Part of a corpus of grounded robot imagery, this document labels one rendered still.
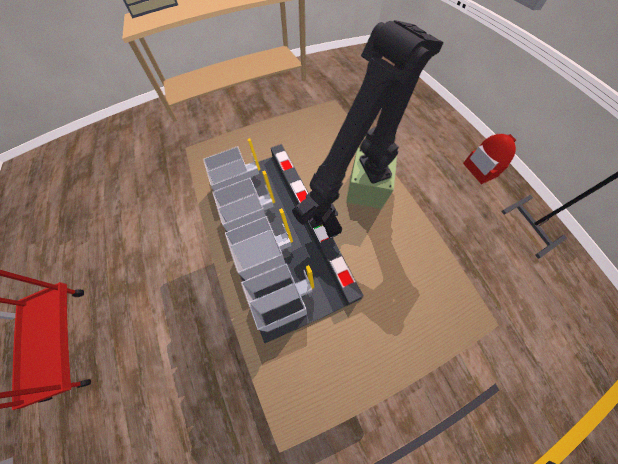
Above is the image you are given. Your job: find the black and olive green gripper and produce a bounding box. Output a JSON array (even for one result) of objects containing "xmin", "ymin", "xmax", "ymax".
[{"xmin": 309, "ymin": 207, "xmax": 338, "ymax": 228}]

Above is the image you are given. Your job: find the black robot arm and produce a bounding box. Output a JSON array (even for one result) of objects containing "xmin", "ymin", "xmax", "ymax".
[{"xmin": 292, "ymin": 20, "xmax": 444, "ymax": 238}]

